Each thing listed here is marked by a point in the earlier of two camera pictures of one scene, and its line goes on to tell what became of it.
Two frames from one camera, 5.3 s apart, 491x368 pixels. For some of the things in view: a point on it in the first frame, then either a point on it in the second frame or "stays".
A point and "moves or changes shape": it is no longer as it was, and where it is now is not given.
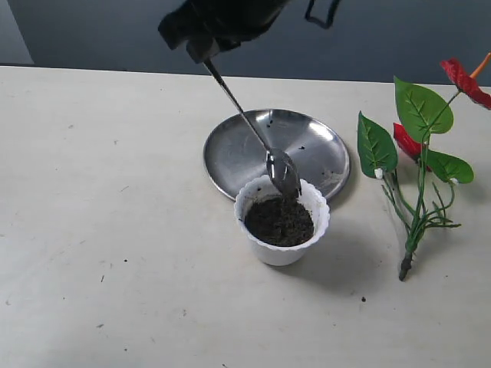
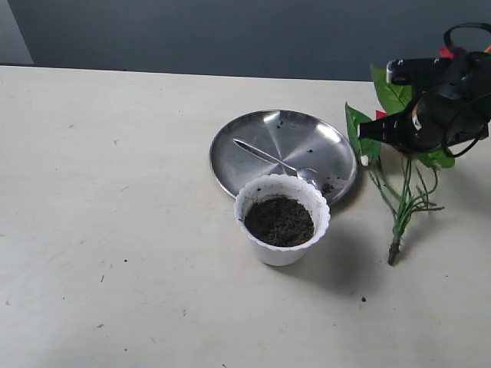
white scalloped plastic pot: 281,255 stays
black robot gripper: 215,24 -> 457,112
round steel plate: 235,152 stays
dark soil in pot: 279,221 stays
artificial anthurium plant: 425,113 moves or changes shape
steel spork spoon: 281,168 -> 311,175
